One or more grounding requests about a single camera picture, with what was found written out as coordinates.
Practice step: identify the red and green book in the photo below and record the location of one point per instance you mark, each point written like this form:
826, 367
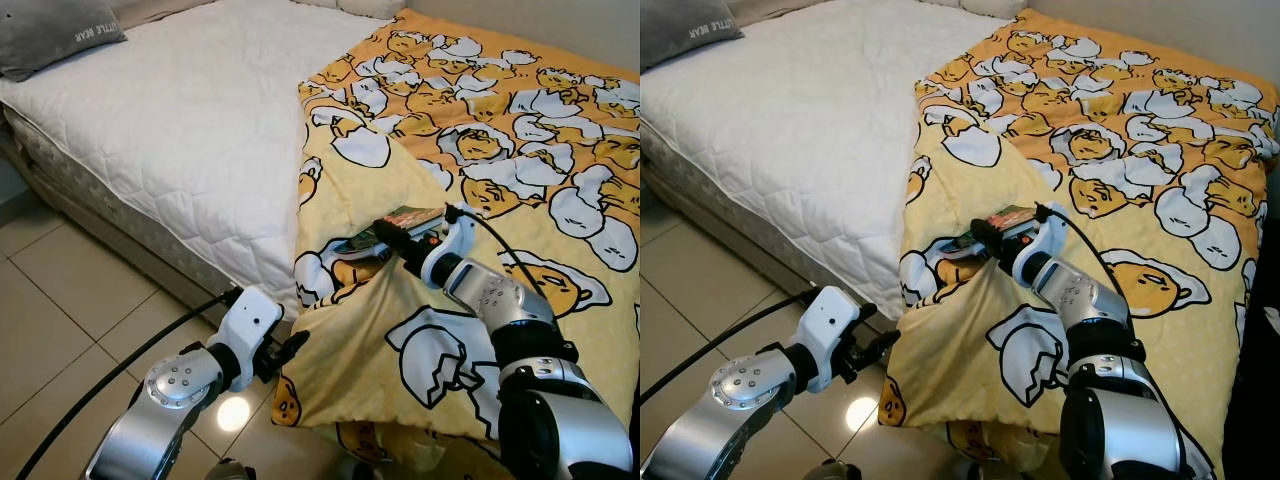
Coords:
1010, 217
410, 217

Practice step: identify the grey bear pillow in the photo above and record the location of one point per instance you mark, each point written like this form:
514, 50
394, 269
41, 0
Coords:
50, 40
680, 30

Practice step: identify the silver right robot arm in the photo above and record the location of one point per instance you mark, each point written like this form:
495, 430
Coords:
1100, 330
520, 340

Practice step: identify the orange egg cartoon blanket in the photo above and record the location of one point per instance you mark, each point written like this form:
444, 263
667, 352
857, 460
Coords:
520, 120
1150, 120

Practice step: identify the white quilted mattress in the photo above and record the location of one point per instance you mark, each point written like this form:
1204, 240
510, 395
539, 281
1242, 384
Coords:
180, 130
820, 130

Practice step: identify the grey fabric bed base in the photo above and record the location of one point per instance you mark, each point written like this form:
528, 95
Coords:
720, 205
100, 195

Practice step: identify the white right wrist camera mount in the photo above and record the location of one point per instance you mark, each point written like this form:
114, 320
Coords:
1045, 245
455, 245

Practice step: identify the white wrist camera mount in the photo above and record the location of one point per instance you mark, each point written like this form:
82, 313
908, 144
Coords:
250, 320
830, 325
455, 245
1045, 245

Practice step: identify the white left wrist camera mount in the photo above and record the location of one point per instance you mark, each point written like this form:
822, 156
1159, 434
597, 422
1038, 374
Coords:
250, 320
830, 325

